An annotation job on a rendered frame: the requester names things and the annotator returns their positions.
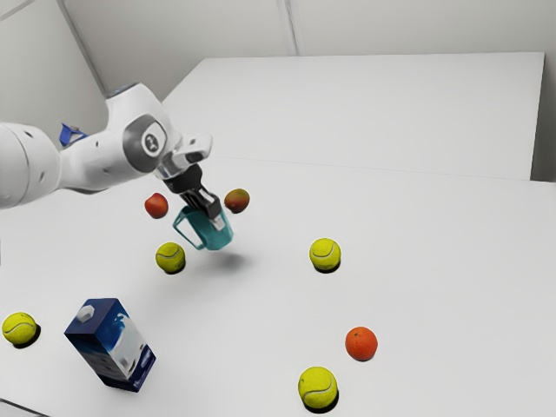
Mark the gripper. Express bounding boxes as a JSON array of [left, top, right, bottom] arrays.
[[162, 162, 227, 232]]

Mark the blue white milk carton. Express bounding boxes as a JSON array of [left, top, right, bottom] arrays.
[[63, 297, 157, 394]]

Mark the yellow tennis ball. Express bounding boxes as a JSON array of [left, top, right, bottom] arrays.
[[155, 242, 187, 275], [308, 237, 342, 272], [297, 366, 339, 409], [1, 311, 38, 346]]

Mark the teal faceted mug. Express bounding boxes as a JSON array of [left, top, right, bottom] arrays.
[[172, 205, 235, 252]]

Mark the red green apple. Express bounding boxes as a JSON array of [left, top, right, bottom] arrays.
[[223, 188, 251, 215]]

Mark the orange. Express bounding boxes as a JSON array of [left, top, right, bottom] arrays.
[[344, 326, 379, 362]]

